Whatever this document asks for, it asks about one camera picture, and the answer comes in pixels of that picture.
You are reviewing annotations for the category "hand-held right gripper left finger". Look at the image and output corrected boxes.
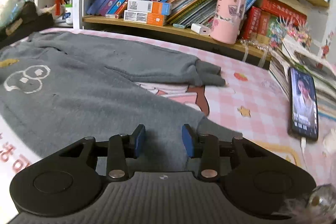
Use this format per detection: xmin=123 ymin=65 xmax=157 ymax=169
xmin=59 ymin=124 xmax=146 ymax=183

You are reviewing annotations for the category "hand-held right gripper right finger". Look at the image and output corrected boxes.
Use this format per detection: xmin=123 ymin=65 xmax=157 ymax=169
xmin=182 ymin=124 xmax=267 ymax=182

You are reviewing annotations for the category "grey sweatshirt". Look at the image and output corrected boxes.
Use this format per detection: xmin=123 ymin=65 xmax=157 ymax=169
xmin=0 ymin=31 xmax=243 ymax=173

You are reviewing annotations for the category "pink checked cartoon table mat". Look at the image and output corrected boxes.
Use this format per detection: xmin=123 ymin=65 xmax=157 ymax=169
xmin=0 ymin=27 xmax=336 ymax=214

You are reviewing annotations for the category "white charger adapter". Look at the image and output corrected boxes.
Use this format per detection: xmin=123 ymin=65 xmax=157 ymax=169
xmin=191 ymin=23 xmax=212 ymax=36

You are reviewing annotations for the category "black smartphone with lit screen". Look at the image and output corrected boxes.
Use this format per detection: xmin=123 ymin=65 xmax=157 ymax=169
xmin=287 ymin=67 xmax=319 ymax=141

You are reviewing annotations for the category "orange and white box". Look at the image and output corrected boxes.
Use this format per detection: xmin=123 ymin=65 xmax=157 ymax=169
xmin=123 ymin=10 xmax=168 ymax=26
xmin=127 ymin=0 xmax=172 ymax=16

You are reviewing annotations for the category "pink stickered cylinder container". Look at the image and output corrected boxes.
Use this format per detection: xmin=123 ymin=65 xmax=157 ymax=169
xmin=210 ymin=0 xmax=247 ymax=45

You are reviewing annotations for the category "red standing dictionary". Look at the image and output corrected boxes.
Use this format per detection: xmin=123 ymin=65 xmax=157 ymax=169
xmin=240 ymin=6 xmax=261 ymax=39

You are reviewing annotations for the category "orange-red standing dictionary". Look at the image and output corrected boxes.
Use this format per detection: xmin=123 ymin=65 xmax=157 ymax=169
xmin=256 ymin=11 xmax=271 ymax=42

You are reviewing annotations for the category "white jar with blue label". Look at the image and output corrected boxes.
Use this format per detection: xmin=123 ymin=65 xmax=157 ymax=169
xmin=64 ymin=4 xmax=74 ymax=24

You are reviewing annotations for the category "stack of magazines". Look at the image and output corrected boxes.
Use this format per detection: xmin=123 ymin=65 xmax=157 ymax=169
xmin=269 ymin=35 xmax=336 ymax=119

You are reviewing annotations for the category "red flat-lying dictionary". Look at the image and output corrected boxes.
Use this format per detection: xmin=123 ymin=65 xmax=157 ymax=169
xmin=259 ymin=0 xmax=307 ymax=26

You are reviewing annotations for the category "dark brown bag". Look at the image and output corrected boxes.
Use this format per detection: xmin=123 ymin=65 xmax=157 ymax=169
xmin=0 ymin=1 xmax=54 ymax=48

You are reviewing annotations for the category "plastic bag of plush toys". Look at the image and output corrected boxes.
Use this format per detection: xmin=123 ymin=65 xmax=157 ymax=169
xmin=0 ymin=0 xmax=34 ymax=28

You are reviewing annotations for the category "pearl bead string with ribbons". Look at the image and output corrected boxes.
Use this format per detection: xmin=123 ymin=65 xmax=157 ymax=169
xmin=240 ymin=39 xmax=272 ymax=68

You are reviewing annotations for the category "fluffy pompom keychain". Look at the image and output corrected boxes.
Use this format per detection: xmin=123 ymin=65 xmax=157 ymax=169
xmin=278 ymin=183 xmax=336 ymax=224

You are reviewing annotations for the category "cartoon wall poster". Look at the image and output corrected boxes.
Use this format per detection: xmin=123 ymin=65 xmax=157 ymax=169
xmin=322 ymin=30 xmax=336 ymax=59

